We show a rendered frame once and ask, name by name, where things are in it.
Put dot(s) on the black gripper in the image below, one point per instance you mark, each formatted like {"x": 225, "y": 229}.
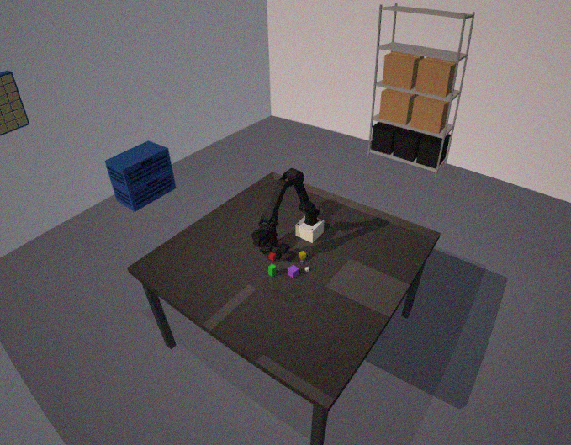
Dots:
{"x": 282, "y": 249}

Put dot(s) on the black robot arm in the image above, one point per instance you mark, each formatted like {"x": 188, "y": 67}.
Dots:
{"x": 270, "y": 214}

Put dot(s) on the purple block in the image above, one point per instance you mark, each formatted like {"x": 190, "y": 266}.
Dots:
{"x": 293, "y": 271}

